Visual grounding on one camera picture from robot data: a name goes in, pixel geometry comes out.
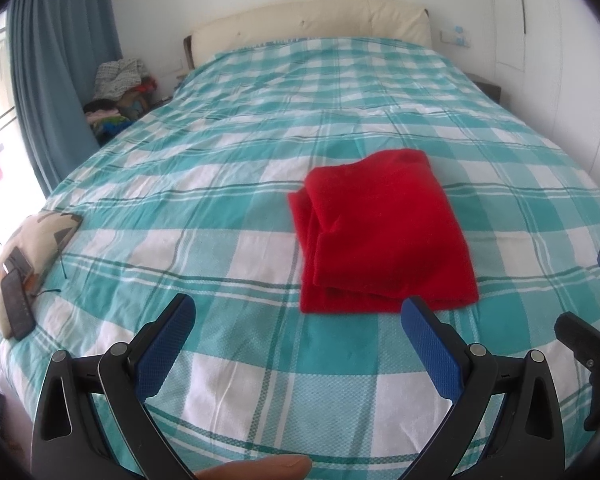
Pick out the grey checked cloth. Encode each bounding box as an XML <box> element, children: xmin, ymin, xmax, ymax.
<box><xmin>95</xmin><ymin>59</ymin><xmax>146</xmax><ymax>101</ymax></box>

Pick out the black remote control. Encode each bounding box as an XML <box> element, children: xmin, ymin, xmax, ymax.
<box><xmin>1</xmin><ymin>270</ymin><xmax>35</xmax><ymax>341</ymax></box>

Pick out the person's left hand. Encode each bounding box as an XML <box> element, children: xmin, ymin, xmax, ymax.
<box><xmin>194</xmin><ymin>454</ymin><xmax>312</xmax><ymax>480</ymax></box>

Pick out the pile of colourful clothes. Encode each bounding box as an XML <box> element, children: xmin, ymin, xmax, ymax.
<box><xmin>83</xmin><ymin>76</ymin><xmax>161</xmax><ymax>142</ymax></box>

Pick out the thin teal cable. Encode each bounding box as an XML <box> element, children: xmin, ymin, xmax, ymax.
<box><xmin>27</xmin><ymin>245</ymin><xmax>68</xmax><ymax>301</ymax></box>

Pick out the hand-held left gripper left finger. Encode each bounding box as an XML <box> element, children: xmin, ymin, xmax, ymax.
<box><xmin>30</xmin><ymin>293</ymin><xmax>198</xmax><ymax>480</ymax></box>

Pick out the bed with teal plaid sheet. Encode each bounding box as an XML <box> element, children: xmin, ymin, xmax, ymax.
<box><xmin>0</xmin><ymin>36</ymin><xmax>600</xmax><ymax>480</ymax></box>

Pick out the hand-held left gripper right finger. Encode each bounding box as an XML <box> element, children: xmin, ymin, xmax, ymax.
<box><xmin>400</xmin><ymin>296</ymin><xmax>567</xmax><ymax>480</ymax></box>

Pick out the beige patterned cushion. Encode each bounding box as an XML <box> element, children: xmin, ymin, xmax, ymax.
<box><xmin>0</xmin><ymin>211</ymin><xmax>84</xmax><ymax>341</ymax></box>

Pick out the red sweater with white rabbit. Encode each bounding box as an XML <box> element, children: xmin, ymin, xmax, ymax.
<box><xmin>287</xmin><ymin>149</ymin><xmax>481</xmax><ymax>315</ymax></box>

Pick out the white wall socket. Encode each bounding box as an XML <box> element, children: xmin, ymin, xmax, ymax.
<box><xmin>440</xmin><ymin>25</ymin><xmax>471</xmax><ymax>47</ymax></box>

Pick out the blue curtain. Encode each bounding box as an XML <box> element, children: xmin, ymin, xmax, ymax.
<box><xmin>5</xmin><ymin>0</ymin><xmax>123</xmax><ymax>196</ymax></box>

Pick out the cream padded headboard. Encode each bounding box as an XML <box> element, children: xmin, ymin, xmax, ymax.
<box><xmin>183</xmin><ymin>0</ymin><xmax>433</xmax><ymax>68</ymax></box>

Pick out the dark wooden nightstand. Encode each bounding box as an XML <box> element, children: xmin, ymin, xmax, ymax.
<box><xmin>467</xmin><ymin>72</ymin><xmax>503</xmax><ymax>103</ymax></box>

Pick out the small reflective smartphone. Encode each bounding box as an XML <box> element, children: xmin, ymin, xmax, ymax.
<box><xmin>3</xmin><ymin>246</ymin><xmax>33</xmax><ymax>277</ymax></box>

